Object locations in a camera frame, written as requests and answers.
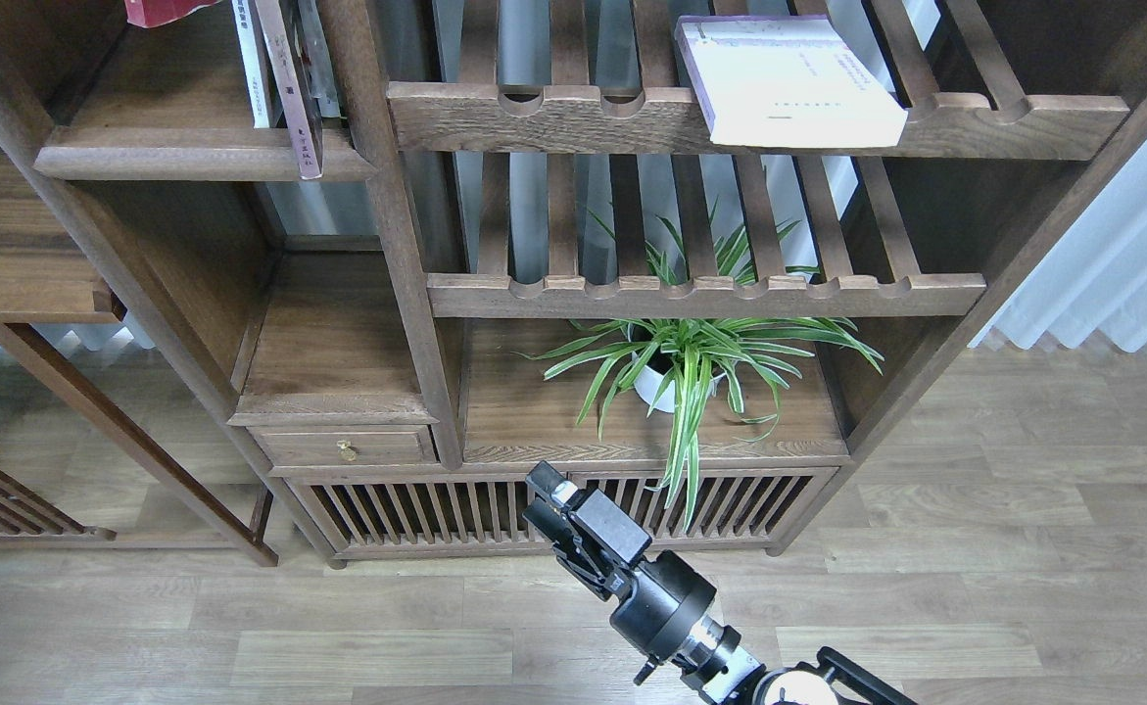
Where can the red paperback book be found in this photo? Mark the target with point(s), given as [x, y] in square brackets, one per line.
[157, 13]

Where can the grey upright book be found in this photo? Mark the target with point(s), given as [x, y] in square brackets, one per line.
[322, 80]

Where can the white pleated curtain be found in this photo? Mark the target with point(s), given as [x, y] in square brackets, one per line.
[1093, 281]

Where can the brass drawer knob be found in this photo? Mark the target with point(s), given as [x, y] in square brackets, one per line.
[346, 451]

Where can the thin upright pink book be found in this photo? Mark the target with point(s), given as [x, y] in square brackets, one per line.
[278, 21]

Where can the yellow green paperback book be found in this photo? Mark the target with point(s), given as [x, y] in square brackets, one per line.
[265, 106]

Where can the white purple paperback book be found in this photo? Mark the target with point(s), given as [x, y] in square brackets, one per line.
[785, 82]

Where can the dark wooden bookshelf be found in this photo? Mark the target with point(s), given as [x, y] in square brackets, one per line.
[520, 177]

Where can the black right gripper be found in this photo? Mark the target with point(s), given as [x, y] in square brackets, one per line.
[663, 602]

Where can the white plant pot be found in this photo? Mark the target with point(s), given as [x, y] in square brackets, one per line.
[650, 380]

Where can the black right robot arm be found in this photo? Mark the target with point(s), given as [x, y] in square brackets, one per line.
[732, 675]

